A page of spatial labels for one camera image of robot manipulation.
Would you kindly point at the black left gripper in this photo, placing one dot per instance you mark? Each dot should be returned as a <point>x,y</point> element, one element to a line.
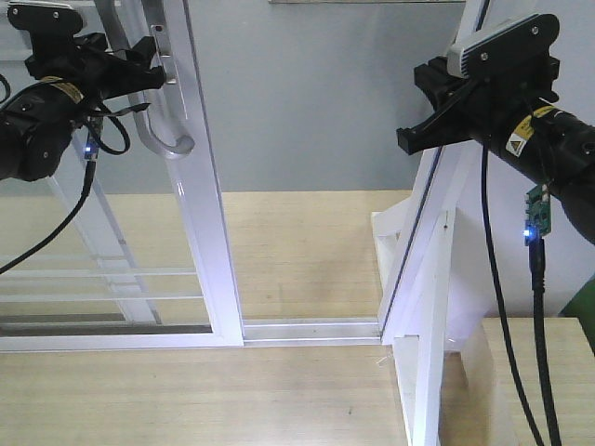
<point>78,68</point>

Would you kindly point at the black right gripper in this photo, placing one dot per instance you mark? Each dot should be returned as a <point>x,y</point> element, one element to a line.
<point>516,93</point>

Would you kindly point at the grey metal door handle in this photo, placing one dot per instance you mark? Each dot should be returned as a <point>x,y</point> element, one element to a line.
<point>160,128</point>

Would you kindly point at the white framed sliding glass door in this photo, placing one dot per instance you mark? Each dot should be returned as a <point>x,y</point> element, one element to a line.
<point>194,180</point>

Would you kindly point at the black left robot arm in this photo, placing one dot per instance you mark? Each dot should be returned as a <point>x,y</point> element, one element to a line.
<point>34,135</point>

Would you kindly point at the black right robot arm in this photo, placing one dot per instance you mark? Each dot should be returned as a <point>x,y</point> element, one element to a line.
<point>560,155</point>

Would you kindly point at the aluminium door floor track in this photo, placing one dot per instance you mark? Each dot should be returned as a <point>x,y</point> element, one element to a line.
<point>311,332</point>

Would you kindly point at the green right circuit board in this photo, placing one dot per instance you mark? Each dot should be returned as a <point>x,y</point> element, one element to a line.
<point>537,223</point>

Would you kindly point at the light wooden base platform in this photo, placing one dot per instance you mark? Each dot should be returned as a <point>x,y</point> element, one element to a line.
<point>301,254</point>

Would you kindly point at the green cushion bag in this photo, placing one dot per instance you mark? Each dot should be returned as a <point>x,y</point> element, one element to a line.
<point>582,304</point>

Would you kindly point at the light wooden box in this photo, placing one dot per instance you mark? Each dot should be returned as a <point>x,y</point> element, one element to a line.
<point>498,411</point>

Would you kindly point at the white door jamb frame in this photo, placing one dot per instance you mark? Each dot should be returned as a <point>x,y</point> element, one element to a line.
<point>409,225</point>

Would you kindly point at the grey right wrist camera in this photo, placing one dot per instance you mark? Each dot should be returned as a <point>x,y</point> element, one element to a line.
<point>493,50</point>

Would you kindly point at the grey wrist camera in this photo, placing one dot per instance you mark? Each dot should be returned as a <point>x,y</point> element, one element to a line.
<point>45,17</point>
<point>493,50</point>

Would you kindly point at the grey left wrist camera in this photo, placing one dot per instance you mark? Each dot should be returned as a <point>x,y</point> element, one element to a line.
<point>45,17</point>

